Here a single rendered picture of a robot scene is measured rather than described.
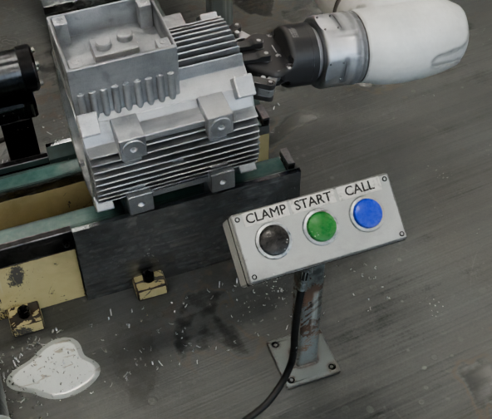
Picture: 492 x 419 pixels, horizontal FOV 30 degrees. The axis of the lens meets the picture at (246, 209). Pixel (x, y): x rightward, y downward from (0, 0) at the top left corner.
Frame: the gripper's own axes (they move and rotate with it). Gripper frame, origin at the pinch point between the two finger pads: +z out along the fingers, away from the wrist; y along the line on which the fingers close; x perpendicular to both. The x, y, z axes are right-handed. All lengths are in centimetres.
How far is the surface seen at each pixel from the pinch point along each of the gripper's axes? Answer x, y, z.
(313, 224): -1.1, 27.7, -8.9
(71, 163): 16.5, -5.0, 8.2
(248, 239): 0.0, 26.9, -2.4
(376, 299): 24.4, 20.7, -25.1
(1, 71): 5.6, -11.6, 15.0
